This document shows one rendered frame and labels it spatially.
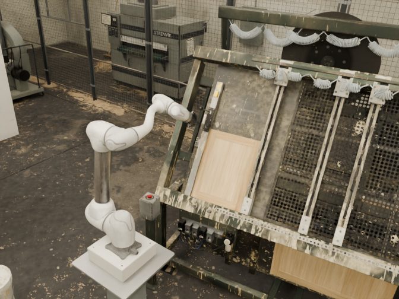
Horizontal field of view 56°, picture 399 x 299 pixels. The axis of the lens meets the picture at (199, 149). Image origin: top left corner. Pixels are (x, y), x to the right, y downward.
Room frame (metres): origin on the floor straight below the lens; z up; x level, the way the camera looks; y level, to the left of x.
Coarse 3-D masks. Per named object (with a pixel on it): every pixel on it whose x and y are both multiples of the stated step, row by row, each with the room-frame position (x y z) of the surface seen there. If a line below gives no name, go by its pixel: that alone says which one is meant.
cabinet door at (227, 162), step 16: (208, 144) 2.68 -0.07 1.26; (224, 144) 2.65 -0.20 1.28; (240, 144) 2.61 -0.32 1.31; (256, 144) 2.57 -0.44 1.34; (208, 160) 2.61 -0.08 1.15; (224, 160) 2.57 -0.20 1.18; (240, 160) 2.53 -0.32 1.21; (208, 176) 2.53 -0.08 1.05; (224, 176) 2.49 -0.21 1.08; (240, 176) 2.46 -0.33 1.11; (192, 192) 2.49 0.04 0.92; (208, 192) 2.45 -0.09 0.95; (224, 192) 2.42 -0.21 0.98; (240, 192) 2.38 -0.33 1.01; (240, 208) 2.31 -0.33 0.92
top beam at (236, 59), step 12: (204, 48) 3.09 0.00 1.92; (204, 60) 3.08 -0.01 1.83; (216, 60) 3.00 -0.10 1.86; (228, 60) 2.96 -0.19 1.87; (240, 60) 2.93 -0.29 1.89; (276, 60) 2.83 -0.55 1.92; (288, 60) 2.80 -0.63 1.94; (300, 72) 2.71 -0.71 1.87; (312, 72) 2.68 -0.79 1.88; (360, 72) 2.58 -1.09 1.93; (360, 84) 2.53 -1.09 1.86; (372, 84) 2.50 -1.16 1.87
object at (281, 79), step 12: (288, 72) 2.73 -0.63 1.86; (276, 96) 2.69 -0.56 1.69; (276, 108) 2.64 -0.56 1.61; (276, 120) 2.63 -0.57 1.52; (264, 132) 2.55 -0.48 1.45; (264, 144) 2.53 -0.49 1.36; (264, 156) 2.45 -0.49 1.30; (252, 180) 2.37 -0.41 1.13; (252, 192) 2.31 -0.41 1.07; (252, 204) 2.31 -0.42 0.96
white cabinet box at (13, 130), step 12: (0, 48) 5.11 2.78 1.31; (0, 60) 5.08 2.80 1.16; (0, 72) 5.05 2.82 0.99; (0, 84) 5.02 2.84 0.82; (0, 96) 4.99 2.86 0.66; (0, 108) 4.96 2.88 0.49; (12, 108) 5.11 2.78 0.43; (0, 120) 4.93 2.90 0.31; (12, 120) 5.08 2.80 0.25; (0, 132) 4.90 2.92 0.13; (12, 132) 5.05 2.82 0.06
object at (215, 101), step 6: (222, 84) 2.92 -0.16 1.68; (216, 90) 2.91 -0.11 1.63; (222, 90) 2.93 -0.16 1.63; (216, 102) 2.85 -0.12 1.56; (216, 108) 2.84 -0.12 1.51; (204, 132) 2.73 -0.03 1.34; (204, 138) 2.70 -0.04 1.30; (204, 144) 2.67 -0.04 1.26; (198, 150) 2.66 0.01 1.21; (198, 156) 2.63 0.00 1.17; (198, 162) 2.60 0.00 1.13; (192, 168) 2.58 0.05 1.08; (198, 168) 2.59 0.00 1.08; (192, 174) 2.56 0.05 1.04; (192, 180) 2.53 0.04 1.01; (186, 186) 2.51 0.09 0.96; (192, 186) 2.50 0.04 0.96; (186, 192) 2.48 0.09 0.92
